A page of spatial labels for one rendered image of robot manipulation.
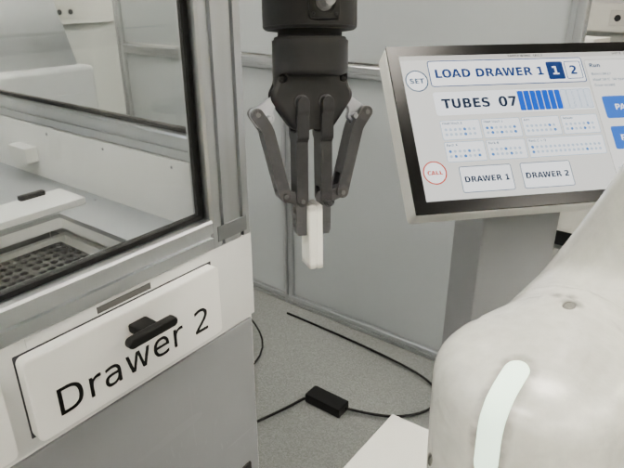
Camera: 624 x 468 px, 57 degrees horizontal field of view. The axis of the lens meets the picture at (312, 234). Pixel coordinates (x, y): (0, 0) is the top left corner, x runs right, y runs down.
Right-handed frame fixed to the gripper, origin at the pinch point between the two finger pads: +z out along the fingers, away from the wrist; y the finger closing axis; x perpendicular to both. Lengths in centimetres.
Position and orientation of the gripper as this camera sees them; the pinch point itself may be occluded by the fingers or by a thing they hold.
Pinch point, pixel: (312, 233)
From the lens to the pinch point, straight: 61.5
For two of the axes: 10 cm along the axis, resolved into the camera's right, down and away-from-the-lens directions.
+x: -3.0, -2.6, 9.2
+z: 0.1, 9.6, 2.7
